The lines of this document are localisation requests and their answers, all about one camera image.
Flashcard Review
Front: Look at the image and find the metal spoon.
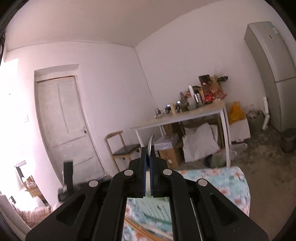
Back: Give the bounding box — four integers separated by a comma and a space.
146, 134, 154, 196

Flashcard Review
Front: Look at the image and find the white door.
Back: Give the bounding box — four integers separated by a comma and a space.
36, 76, 105, 184

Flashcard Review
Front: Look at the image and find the mint green utensil basket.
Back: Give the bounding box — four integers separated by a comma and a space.
135, 197, 171, 223

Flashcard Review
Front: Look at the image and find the floral blue tablecloth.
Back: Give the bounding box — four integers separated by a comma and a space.
122, 167, 251, 240

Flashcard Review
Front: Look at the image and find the wooden chair dark seat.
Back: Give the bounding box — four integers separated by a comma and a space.
104, 131, 141, 171

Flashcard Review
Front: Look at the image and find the cardboard box under table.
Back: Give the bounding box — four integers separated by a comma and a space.
159, 148, 182, 169

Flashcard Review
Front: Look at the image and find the white stuffed sack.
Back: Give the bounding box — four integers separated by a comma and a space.
182, 123, 220, 163

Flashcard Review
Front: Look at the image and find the yellow plastic bag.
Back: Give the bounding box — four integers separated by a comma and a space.
228, 101, 245, 125

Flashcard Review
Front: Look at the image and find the white side table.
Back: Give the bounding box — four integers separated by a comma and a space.
131, 100, 231, 168

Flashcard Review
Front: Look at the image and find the dark trash bin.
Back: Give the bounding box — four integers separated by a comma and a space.
281, 128, 296, 153

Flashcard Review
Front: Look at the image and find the silver refrigerator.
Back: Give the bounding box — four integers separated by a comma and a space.
244, 22, 295, 132

